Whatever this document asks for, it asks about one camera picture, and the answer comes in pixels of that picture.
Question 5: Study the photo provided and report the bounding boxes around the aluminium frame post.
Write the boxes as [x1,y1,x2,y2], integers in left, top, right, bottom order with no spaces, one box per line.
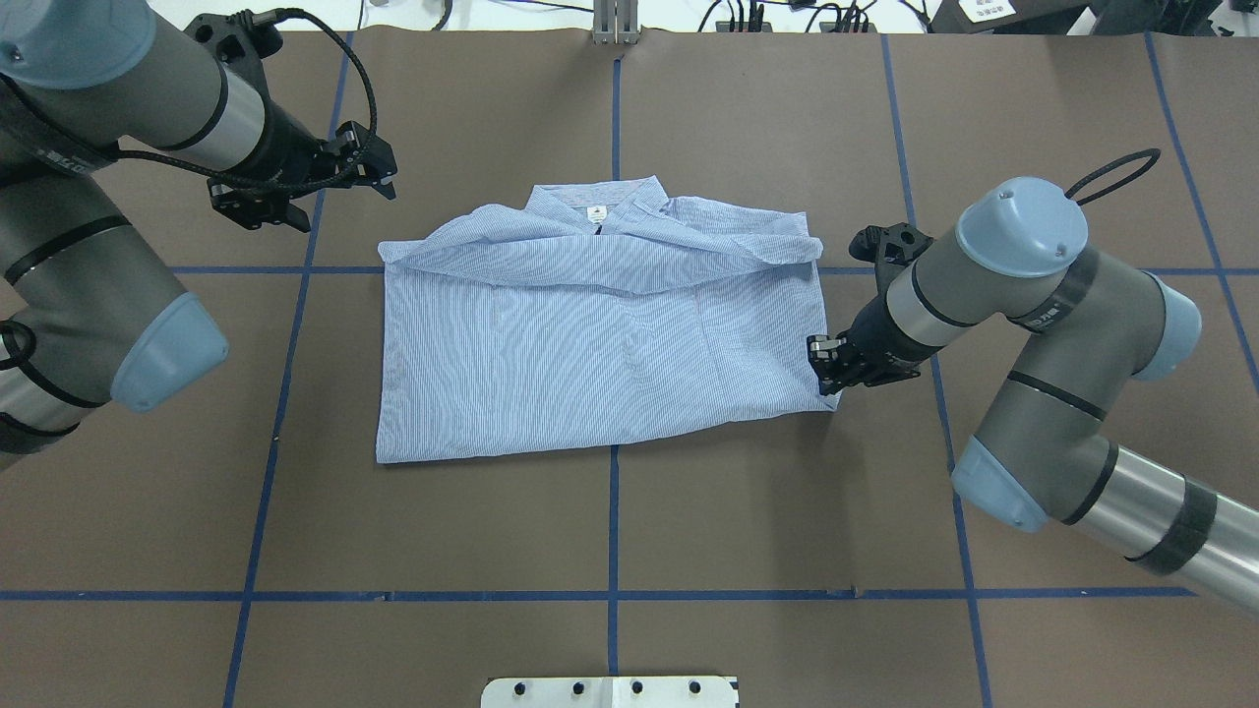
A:
[592,0,641,45]

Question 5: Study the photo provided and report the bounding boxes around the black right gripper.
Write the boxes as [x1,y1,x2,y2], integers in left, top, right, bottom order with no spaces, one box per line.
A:
[807,296,930,397]

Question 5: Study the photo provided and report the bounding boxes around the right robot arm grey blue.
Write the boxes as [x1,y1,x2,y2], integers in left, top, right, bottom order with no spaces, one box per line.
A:
[807,176,1256,616]

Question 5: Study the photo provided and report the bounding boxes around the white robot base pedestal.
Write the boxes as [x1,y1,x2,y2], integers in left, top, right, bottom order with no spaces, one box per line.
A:
[480,677,742,707]

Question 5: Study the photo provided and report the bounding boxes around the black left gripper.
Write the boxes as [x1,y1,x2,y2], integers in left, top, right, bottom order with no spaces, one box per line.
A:
[209,123,397,233]

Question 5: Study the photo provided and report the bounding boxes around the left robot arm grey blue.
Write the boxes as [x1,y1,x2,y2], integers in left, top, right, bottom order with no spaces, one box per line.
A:
[1,1,397,467]

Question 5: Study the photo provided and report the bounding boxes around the blue striped button-up shirt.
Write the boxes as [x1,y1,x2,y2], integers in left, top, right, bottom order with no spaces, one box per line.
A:
[375,176,838,464]

